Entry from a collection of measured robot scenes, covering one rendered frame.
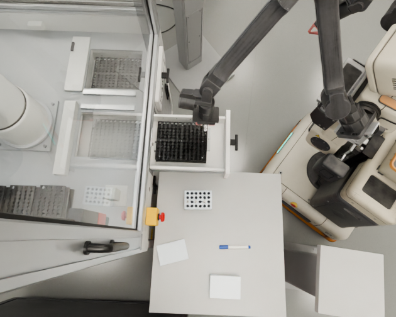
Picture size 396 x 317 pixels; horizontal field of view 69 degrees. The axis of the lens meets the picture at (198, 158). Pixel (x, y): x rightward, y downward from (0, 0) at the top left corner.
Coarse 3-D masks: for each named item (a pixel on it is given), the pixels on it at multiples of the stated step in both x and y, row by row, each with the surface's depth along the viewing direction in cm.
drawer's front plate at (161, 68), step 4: (160, 48) 136; (160, 52) 135; (160, 56) 135; (164, 56) 142; (160, 60) 134; (164, 60) 143; (160, 64) 134; (160, 68) 133; (164, 68) 144; (160, 72) 132; (160, 76) 132; (160, 80) 133; (156, 84) 131; (160, 84) 133; (156, 88) 130; (160, 88) 133; (156, 92) 130; (160, 92) 134; (156, 96) 129; (160, 96) 134; (156, 100) 129; (156, 104) 132; (160, 104) 135; (160, 108) 136
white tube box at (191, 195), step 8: (192, 192) 133; (200, 192) 134; (208, 192) 134; (184, 200) 130; (192, 200) 130; (200, 200) 130; (208, 200) 130; (184, 208) 129; (192, 208) 129; (200, 208) 129; (208, 208) 130
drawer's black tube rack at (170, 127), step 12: (168, 132) 128; (180, 132) 132; (192, 132) 132; (156, 144) 126; (168, 144) 126; (180, 144) 127; (192, 144) 130; (204, 144) 130; (156, 156) 125; (168, 156) 125; (180, 156) 125; (192, 156) 128; (204, 156) 128
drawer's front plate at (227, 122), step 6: (228, 114) 127; (228, 120) 127; (228, 126) 126; (228, 132) 125; (228, 138) 124; (228, 144) 124; (228, 150) 123; (228, 156) 122; (228, 162) 122; (228, 168) 121; (228, 174) 122
